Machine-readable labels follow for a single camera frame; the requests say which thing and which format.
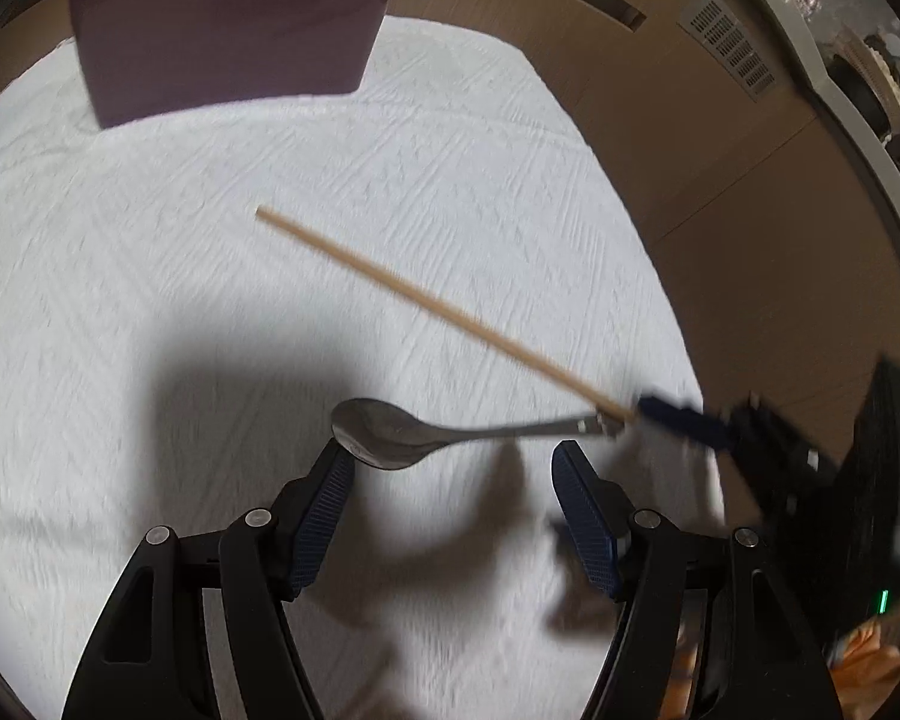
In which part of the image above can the wooden chopstick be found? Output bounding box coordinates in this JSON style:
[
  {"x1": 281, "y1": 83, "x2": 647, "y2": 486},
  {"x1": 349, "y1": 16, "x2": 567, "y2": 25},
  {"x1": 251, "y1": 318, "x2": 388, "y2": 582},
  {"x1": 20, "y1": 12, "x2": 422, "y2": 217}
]
[{"x1": 255, "y1": 205, "x2": 635, "y2": 425}]

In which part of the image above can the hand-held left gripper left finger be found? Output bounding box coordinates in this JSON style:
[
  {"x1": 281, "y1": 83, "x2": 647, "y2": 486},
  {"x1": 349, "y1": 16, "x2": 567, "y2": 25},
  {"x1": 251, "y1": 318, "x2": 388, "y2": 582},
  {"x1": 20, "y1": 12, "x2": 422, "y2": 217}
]
[{"x1": 60, "y1": 442, "x2": 357, "y2": 720}]

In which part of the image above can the purple plastic utensil container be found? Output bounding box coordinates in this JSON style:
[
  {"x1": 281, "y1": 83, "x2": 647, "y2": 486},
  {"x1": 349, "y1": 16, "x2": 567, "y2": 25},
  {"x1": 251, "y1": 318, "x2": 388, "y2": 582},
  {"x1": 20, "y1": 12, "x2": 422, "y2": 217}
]
[{"x1": 67, "y1": 0, "x2": 413, "y2": 130}]

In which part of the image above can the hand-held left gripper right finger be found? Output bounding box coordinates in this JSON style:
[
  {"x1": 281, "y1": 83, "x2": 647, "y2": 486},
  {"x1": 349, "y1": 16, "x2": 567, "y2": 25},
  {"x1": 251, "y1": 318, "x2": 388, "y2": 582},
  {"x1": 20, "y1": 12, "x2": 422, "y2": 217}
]
[{"x1": 551, "y1": 441, "x2": 848, "y2": 720}]

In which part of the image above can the black round pot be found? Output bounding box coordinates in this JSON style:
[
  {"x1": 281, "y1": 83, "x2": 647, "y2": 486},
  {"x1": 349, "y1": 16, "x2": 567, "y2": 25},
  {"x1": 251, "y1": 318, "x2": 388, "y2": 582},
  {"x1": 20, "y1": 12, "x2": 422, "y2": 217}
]
[{"x1": 829, "y1": 56, "x2": 897, "y2": 140}]

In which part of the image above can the white textured cloth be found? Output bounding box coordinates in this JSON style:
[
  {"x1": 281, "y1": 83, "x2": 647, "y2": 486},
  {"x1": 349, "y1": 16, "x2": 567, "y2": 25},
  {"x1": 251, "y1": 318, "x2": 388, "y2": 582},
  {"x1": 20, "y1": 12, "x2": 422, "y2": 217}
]
[{"x1": 0, "y1": 15, "x2": 721, "y2": 720}]

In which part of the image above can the grey stone ledge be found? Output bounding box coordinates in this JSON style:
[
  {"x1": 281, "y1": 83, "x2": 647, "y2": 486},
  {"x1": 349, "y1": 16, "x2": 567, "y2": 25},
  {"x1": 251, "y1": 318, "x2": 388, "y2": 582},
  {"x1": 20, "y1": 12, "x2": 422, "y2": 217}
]
[{"x1": 720, "y1": 0, "x2": 900, "y2": 241}]

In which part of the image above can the orange cloth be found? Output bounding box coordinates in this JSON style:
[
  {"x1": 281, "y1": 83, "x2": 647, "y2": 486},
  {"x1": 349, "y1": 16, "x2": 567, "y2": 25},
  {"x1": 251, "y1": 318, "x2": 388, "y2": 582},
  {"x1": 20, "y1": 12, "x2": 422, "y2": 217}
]
[{"x1": 825, "y1": 619, "x2": 900, "y2": 720}]

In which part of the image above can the metal spoon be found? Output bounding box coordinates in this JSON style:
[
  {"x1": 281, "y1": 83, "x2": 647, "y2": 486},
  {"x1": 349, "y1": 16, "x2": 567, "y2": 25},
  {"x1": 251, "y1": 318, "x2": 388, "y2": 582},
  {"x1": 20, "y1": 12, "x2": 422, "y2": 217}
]
[{"x1": 331, "y1": 397, "x2": 623, "y2": 472}]

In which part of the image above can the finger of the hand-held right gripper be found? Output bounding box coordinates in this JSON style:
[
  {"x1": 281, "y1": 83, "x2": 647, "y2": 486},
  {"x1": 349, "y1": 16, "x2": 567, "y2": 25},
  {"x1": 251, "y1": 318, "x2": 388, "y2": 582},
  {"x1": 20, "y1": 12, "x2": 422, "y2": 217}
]
[{"x1": 636, "y1": 392, "x2": 730, "y2": 455}]

